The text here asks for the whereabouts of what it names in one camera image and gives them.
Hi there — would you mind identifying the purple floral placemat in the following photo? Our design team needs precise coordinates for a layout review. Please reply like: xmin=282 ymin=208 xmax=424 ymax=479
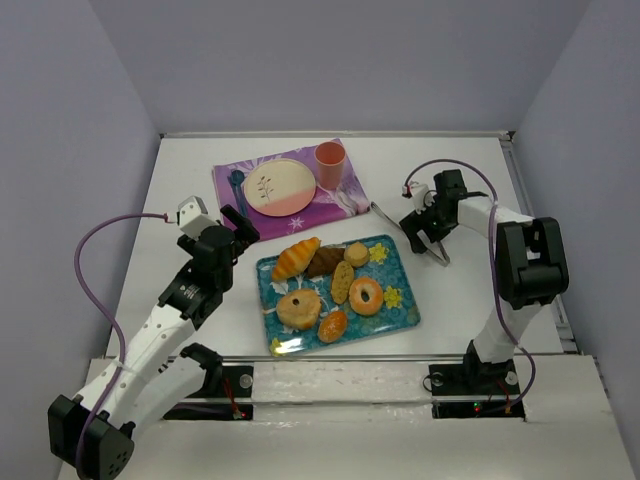
xmin=212 ymin=138 xmax=370 ymax=241

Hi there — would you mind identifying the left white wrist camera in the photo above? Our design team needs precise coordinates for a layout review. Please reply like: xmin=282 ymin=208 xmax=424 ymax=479
xmin=177 ymin=196 xmax=214 ymax=240

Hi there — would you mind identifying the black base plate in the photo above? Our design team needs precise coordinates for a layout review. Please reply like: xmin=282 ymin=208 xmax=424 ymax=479
xmin=423 ymin=361 xmax=526 ymax=420
xmin=163 ymin=364 xmax=254 ymax=421

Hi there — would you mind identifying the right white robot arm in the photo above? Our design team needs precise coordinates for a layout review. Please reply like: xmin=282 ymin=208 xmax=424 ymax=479
xmin=399 ymin=169 xmax=569 ymax=390

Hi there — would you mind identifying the small orange bun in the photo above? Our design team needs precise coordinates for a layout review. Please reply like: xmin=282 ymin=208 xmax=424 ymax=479
xmin=317 ymin=310 xmax=348 ymax=344

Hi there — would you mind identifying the cream and pink plate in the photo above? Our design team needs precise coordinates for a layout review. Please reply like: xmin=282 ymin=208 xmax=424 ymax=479
xmin=243 ymin=159 xmax=316 ymax=217

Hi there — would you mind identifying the pale sugared donut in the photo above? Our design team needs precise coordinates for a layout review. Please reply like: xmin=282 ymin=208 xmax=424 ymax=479
xmin=276 ymin=288 xmax=322 ymax=330

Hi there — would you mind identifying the oval seeded bread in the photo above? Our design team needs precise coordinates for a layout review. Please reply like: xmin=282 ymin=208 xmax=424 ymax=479
xmin=330 ymin=260 xmax=355 ymax=305

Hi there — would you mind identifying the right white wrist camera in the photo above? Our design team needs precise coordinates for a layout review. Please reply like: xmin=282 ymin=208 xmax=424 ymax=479
xmin=402 ymin=180 xmax=436 ymax=211

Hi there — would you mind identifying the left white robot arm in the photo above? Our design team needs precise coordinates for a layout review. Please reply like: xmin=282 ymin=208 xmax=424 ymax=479
xmin=47 ymin=196 xmax=260 ymax=479

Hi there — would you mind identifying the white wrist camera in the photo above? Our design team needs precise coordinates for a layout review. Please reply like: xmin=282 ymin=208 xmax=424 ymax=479
xmin=402 ymin=180 xmax=436 ymax=211
xmin=177 ymin=196 xmax=214 ymax=240

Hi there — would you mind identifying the striped orange croissant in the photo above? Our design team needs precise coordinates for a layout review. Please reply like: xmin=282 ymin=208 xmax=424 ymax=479
xmin=272 ymin=237 xmax=321 ymax=282

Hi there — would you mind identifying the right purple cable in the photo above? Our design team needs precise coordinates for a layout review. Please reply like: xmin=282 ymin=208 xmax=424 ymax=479
xmin=403 ymin=158 xmax=538 ymax=414

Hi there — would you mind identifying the aluminium frame rail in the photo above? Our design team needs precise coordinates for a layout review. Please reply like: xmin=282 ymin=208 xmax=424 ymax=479
xmin=160 ymin=130 xmax=512 ymax=141

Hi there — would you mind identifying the pink cup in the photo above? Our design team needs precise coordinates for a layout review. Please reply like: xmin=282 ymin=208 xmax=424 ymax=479
xmin=314 ymin=141 xmax=346 ymax=190

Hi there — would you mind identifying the dark chocolate bread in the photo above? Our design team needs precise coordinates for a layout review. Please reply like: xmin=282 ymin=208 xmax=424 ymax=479
xmin=305 ymin=247 xmax=345 ymax=278

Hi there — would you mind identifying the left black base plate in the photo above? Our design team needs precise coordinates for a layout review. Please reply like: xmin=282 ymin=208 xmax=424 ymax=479
xmin=163 ymin=364 xmax=254 ymax=421

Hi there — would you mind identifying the purple cable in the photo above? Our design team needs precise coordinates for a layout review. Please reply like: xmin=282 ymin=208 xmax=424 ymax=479
xmin=403 ymin=158 xmax=538 ymax=414
xmin=73 ymin=213 xmax=181 ymax=476

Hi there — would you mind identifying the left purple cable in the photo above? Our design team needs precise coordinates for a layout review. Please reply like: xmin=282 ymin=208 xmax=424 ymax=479
xmin=73 ymin=213 xmax=181 ymax=476

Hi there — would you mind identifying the blue floral tray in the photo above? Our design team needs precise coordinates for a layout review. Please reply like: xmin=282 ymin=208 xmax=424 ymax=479
xmin=256 ymin=235 xmax=421 ymax=357

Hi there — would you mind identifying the blue plastic spoon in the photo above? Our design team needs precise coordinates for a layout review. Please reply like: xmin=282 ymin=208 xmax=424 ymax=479
xmin=229 ymin=169 xmax=248 ymax=218

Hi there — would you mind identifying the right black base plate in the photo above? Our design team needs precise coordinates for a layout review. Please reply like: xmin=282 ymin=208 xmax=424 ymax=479
xmin=423 ymin=361 xmax=526 ymax=420

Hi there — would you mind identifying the orange glazed donut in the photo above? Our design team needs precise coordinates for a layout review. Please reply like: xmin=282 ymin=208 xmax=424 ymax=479
xmin=349 ymin=277 xmax=384 ymax=316

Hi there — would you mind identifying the small round muffin bread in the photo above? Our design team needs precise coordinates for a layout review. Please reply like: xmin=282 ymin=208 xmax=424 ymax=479
xmin=344 ymin=242 xmax=370 ymax=268

